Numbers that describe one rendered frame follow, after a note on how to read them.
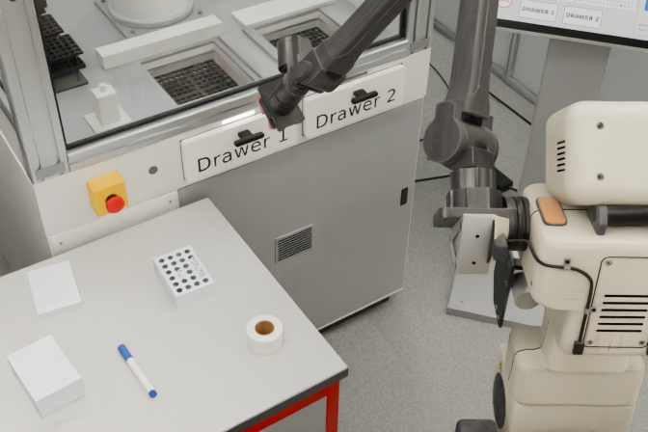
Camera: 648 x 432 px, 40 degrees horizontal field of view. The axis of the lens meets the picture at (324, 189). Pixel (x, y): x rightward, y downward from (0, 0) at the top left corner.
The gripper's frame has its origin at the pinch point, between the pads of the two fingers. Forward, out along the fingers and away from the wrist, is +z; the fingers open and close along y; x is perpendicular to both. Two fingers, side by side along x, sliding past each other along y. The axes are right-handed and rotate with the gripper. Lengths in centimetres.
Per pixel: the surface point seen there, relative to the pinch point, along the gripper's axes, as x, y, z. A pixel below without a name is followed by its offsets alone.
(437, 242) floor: -78, -38, 94
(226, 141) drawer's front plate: 6.9, 1.6, 11.1
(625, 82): -164, -17, 69
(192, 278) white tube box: 29.0, -24.0, 5.6
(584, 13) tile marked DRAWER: -88, -5, -6
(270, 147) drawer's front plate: -4.3, -2.3, 16.2
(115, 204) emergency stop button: 36.1, -3.1, 9.1
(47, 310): 57, -17, 12
